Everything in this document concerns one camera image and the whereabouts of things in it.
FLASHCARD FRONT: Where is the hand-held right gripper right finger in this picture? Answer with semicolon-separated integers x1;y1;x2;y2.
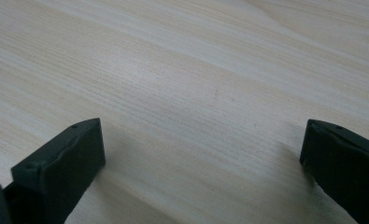
299;119;369;224

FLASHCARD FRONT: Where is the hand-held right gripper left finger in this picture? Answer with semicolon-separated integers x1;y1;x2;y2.
3;118;106;224

